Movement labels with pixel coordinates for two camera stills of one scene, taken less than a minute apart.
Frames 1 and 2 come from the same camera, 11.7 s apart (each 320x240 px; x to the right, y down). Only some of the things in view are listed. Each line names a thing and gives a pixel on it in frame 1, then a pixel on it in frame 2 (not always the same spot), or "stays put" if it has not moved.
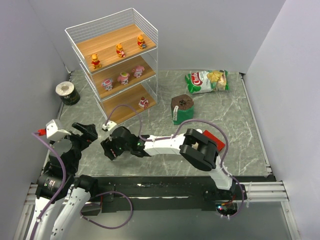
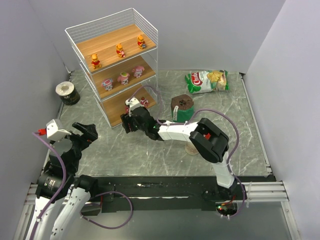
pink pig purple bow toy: x=138 y=71 stays put
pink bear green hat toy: x=123 y=78 stays put
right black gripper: x=111 y=145 -> x=130 y=120
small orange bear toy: x=141 y=42 stays put
